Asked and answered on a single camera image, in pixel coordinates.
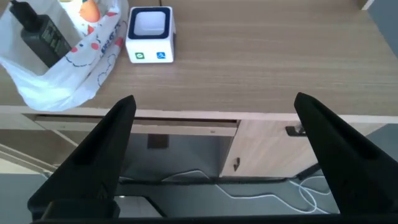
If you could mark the wooden counter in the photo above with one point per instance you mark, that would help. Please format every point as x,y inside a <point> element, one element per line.
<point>248,77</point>

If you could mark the orange round item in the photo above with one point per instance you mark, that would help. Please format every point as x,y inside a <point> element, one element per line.
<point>90,11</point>

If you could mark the black bottle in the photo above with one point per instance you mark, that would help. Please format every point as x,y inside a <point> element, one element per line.
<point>42,34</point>

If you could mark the white barcode scanner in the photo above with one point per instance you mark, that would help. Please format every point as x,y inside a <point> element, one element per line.
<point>150,34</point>

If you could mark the white printed plastic bag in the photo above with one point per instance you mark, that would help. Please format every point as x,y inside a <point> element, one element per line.
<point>62,59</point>

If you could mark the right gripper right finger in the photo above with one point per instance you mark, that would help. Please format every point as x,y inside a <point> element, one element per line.
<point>348,161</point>

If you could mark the wooden drawer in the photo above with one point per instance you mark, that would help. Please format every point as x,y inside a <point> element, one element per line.
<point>174,124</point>

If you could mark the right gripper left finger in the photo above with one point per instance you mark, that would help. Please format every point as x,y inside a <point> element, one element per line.
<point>102,155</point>

